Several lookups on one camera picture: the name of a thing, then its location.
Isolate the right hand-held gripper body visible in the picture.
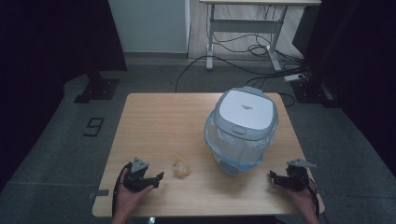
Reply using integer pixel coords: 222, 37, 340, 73
284, 158, 317, 191

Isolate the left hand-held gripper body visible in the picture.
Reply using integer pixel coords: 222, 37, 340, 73
122, 157, 157, 193

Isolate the yellowish plastic wrapper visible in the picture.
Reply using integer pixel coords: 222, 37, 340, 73
172, 155, 191, 180

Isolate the person's right hand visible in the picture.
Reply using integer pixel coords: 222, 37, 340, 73
284, 181, 318, 217

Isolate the person's left hand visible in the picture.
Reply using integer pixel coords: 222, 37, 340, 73
115, 172, 155, 216

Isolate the blue plastic trash bag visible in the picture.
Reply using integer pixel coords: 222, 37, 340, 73
204, 110, 276, 173

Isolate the black stand base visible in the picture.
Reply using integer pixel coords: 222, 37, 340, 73
73, 70, 120, 105
291, 78, 339, 109

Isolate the white power strip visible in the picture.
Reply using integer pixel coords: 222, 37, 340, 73
283, 73, 308, 83

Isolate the black curtain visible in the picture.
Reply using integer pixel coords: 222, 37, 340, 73
292, 0, 396, 176
0, 0, 128, 190

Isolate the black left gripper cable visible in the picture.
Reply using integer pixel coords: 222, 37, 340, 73
111, 161, 132, 217

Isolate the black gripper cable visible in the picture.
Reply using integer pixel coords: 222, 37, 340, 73
306, 176, 322, 218
111, 161, 132, 217

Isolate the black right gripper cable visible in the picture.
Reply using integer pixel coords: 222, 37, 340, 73
306, 176, 322, 218

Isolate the long black floor cable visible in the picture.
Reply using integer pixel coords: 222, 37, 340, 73
174, 55, 307, 93

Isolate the bundle of black cables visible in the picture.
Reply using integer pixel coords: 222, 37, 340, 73
213, 31, 304, 64

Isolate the white metal frame desk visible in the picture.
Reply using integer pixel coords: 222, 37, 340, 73
199, 0, 322, 72

